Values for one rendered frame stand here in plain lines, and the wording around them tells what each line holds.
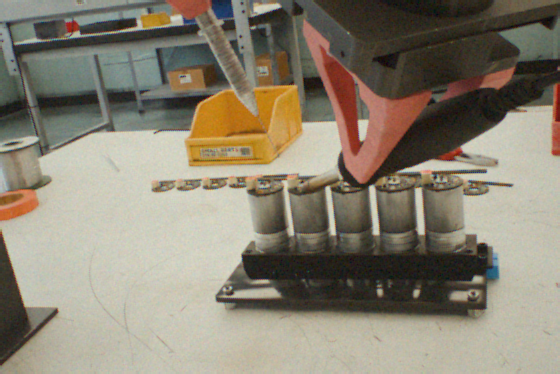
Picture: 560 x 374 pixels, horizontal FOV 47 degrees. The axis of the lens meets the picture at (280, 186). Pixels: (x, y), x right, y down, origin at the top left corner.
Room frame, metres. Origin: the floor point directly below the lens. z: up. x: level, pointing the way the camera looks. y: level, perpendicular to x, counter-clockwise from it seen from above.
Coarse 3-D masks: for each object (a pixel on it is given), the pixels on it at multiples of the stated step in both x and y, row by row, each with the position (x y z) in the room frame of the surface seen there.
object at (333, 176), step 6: (336, 168) 0.32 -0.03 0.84; (324, 174) 0.34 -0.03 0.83; (330, 174) 0.34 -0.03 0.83; (336, 174) 0.33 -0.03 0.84; (312, 180) 0.36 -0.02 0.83; (318, 180) 0.35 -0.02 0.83; (324, 180) 0.34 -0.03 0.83; (330, 180) 0.34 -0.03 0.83; (336, 180) 0.33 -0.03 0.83; (342, 180) 0.32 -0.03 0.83; (306, 186) 0.36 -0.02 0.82; (312, 186) 0.36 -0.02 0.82; (318, 186) 0.35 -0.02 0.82; (324, 186) 0.35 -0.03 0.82; (306, 192) 0.37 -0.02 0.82; (312, 192) 0.36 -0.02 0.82
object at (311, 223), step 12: (288, 192) 0.38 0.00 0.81; (324, 192) 0.38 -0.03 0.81; (300, 204) 0.38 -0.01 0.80; (312, 204) 0.37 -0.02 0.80; (324, 204) 0.38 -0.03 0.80; (300, 216) 0.38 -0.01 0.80; (312, 216) 0.37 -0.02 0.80; (324, 216) 0.38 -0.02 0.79; (300, 228) 0.38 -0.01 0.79; (312, 228) 0.37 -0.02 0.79; (324, 228) 0.38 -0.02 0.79; (300, 240) 0.38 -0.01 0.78; (312, 240) 0.37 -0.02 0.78; (324, 240) 0.38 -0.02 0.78; (312, 252) 0.37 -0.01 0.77
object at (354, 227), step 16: (336, 192) 0.37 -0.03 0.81; (368, 192) 0.37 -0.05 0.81; (336, 208) 0.37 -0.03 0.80; (352, 208) 0.37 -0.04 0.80; (368, 208) 0.37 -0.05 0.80; (336, 224) 0.37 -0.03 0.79; (352, 224) 0.37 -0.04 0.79; (368, 224) 0.37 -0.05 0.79; (352, 240) 0.37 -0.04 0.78; (368, 240) 0.37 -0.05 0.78
